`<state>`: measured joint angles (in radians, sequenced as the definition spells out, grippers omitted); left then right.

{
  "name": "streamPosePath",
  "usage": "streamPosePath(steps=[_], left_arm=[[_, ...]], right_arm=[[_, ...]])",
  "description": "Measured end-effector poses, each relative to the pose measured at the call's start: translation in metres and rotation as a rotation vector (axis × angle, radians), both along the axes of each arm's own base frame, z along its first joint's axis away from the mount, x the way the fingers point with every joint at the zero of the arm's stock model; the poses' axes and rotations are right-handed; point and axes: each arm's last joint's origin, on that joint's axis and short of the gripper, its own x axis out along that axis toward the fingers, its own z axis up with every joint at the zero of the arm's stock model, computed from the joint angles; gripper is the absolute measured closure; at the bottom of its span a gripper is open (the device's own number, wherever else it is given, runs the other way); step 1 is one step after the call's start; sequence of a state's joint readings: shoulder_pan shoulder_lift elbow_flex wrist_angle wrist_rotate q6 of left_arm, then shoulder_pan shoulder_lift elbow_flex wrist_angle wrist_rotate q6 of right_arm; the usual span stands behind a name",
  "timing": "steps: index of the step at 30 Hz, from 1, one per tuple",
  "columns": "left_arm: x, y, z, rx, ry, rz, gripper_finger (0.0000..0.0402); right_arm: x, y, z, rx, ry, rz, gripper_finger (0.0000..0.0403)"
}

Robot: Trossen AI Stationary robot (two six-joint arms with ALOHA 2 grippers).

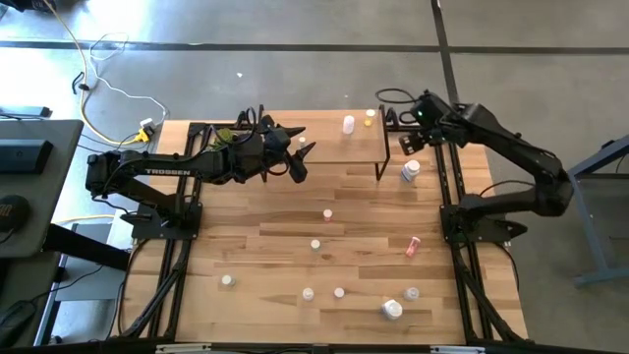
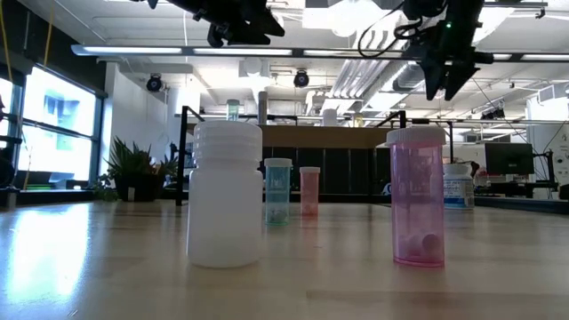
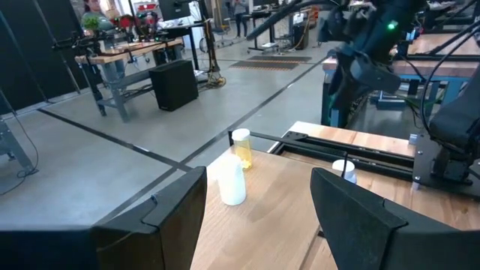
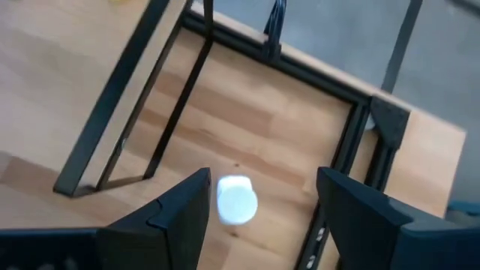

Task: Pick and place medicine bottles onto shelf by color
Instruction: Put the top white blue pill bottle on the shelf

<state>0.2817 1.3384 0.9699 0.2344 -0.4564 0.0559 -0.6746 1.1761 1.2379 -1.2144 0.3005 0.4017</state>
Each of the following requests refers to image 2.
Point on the small pink pill bottle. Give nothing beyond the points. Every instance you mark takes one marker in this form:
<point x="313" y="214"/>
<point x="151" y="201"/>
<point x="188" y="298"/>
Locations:
<point x="309" y="195"/>

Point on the white bottle with ribbed cap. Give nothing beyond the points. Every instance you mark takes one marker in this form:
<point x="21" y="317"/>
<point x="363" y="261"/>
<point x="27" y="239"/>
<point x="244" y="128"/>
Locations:
<point x="224" y="209"/>

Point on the black beam with light strips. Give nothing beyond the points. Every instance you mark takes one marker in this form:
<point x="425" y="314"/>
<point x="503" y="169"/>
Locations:
<point x="298" y="52"/>

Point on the teal transparent pill bottle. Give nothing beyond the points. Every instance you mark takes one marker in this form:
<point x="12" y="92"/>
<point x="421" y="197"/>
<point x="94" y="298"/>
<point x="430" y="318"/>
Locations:
<point x="278" y="195"/>

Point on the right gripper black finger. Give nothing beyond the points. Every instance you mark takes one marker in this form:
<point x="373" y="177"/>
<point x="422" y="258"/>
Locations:
<point x="433" y="77"/>
<point x="455" y="80"/>

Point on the green potted plant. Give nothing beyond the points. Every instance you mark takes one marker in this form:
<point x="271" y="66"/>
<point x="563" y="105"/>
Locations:
<point x="133" y="171"/>

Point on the black computer monitor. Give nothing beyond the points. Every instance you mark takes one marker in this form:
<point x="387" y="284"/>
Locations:
<point x="509" y="157"/>

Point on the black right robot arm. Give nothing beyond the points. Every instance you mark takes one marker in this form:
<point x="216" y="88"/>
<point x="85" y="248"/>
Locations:
<point x="440" y="9"/>

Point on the magenta transparent pill bottle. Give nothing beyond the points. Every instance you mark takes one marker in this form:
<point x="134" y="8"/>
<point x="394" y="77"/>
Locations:
<point x="416" y="200"/>

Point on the black cabinet row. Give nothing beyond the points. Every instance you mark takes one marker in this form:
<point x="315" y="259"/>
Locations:
<point x="338" y="171"/>

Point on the wooden shelf with black legs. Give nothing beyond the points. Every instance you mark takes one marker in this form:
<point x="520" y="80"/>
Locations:
<point x="324" y="137"/>

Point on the white bottle with blue label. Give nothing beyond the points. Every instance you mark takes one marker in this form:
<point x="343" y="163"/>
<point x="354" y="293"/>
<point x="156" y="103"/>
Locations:
<point x="459" y="189"/>

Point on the large glass window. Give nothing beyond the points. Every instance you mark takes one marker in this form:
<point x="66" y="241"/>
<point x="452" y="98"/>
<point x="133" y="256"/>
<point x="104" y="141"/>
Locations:
<point x="58" y="129"/>

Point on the silver ventilation duct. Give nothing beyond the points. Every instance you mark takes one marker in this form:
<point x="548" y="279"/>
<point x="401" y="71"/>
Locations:
<point x="406" y="80"/>

